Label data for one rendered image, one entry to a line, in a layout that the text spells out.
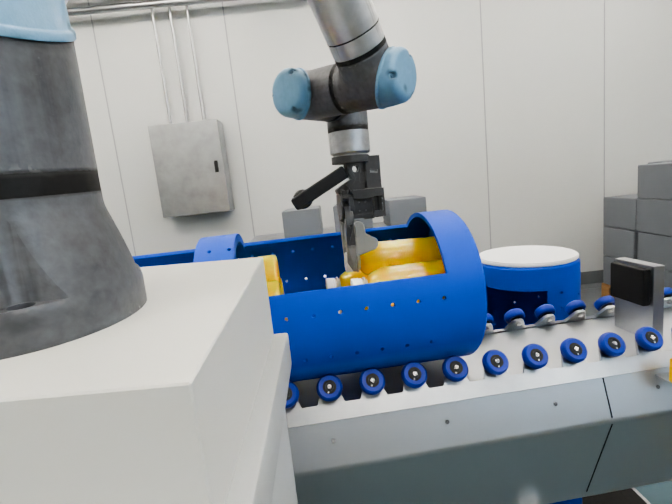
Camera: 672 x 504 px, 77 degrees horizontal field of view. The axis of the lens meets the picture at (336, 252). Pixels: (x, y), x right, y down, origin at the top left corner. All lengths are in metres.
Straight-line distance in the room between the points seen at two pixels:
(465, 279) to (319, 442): 0.37
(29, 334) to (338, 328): 0.47
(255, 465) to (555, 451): 0.73
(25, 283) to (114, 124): 4.19
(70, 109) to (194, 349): 0.17
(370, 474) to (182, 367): 0.63
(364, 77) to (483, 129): 3.78
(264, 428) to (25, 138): 0.23
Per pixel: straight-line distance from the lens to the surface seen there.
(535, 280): 1.26
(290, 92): 0.68
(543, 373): 0.87
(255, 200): 4.09
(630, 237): 4.19
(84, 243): 0.31
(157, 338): 0.27
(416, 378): 0.77
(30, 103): 0.31
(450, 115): 4.28
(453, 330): 0.73
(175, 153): 4.03
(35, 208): 0.30
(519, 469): 0.94
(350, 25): 0.60
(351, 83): 0.63
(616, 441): 1.00
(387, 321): 0.69
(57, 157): 0.31
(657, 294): 1.04
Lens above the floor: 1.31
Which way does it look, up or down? 9 degrees down
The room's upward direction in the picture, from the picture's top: 6 degrees counter-clockwise
